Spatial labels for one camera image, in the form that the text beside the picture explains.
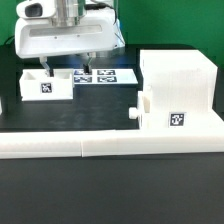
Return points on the white L-shaped fence rail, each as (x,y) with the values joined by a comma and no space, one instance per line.
(209,137)

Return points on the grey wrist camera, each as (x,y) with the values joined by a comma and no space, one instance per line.
(29,9)

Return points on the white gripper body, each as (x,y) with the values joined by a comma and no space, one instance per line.
(39,38)

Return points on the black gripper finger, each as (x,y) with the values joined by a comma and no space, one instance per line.
(87,66)
(43,62)

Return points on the white drawer cabinet box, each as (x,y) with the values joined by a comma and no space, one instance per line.
(183,84)

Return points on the white fiducial marker sheet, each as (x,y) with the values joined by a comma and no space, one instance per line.
(105,76)

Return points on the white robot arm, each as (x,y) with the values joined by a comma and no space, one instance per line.
(70,12)

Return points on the white front drawer with knob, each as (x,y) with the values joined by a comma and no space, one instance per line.
(142,111)

